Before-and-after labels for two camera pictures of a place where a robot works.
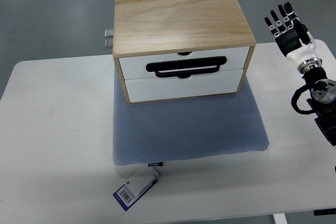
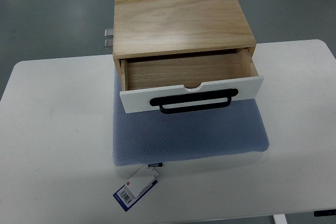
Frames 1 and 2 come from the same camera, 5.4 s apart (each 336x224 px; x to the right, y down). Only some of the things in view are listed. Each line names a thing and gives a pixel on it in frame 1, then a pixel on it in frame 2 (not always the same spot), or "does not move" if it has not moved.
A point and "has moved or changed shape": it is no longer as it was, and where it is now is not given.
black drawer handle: x=182 y=64 → x=160 y=102
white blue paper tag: x=135 y=188 does not move
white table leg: x=280 y=218 does not move
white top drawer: x=198 y=62 has moved or changed shape
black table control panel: x=325 y=211 does not move
